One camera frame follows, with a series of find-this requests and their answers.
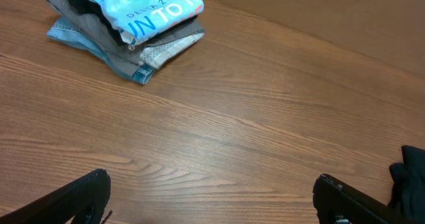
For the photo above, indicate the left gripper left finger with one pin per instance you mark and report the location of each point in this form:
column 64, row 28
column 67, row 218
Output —
column 82, row 201

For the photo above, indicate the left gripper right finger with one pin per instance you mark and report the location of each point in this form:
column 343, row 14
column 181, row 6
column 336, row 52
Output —
column 338, row 202

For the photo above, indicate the light blue printed t-shirt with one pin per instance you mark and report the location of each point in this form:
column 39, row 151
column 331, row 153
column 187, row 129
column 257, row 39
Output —
column 142, row 8

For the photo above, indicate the black garment at right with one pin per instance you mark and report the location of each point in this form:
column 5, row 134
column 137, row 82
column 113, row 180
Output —
column 408, row 187

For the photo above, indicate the folded grey garment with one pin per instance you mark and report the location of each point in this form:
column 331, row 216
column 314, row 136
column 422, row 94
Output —
column 155, row 52

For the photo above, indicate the folded blue denim garment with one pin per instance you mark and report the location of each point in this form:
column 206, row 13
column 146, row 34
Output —
column 65, row 32

